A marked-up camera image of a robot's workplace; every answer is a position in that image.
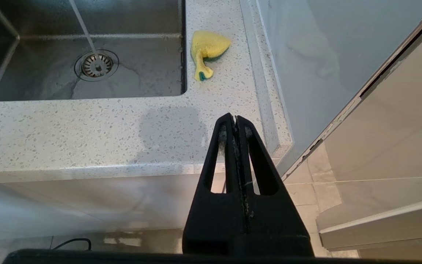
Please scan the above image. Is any stainless steel sink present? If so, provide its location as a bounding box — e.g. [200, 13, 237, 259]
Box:
[0, 0, 187, 102]

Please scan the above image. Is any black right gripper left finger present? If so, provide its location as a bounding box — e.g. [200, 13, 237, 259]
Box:
[182, 113, 249, 242]

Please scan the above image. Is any black floor cable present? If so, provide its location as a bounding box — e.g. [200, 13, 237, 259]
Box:
[53, 238, 92, 251]

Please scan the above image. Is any white base cabinet front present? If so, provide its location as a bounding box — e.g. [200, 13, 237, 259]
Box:
[0, 172, 204, 241]

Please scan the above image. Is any round metal sink strainer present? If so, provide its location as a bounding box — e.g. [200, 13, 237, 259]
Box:
[74, 49, 119, 82]

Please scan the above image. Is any yellow green sponge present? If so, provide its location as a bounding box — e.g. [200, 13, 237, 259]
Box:
[190, 30, 232, 82]

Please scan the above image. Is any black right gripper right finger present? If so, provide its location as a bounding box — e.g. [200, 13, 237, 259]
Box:
[235, 115, 311, 242]

